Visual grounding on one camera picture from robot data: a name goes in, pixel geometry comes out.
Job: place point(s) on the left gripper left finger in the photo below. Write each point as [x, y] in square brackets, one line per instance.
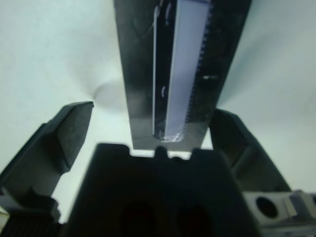
[49, 153]

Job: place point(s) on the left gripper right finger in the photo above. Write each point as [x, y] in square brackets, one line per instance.
[242, 153]

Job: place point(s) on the black glossy box lid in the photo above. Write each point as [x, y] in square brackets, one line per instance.
[138, 74]

